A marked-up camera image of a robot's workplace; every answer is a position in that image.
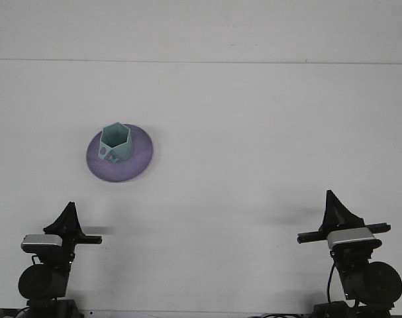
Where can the pale blue hexagonal cup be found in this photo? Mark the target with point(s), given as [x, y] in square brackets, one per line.
[122, 149]

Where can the pale purple round plate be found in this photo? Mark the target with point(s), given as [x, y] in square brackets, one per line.
[121, 170]

